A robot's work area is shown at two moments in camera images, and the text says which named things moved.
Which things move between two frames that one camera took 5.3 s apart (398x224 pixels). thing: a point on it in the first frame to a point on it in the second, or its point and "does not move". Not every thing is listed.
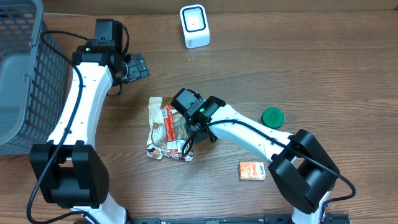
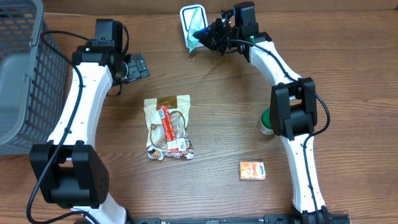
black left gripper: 137,69 does not move
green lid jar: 272,117 does not move
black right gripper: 201,132 to 221,34
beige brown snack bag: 168,134 does not move
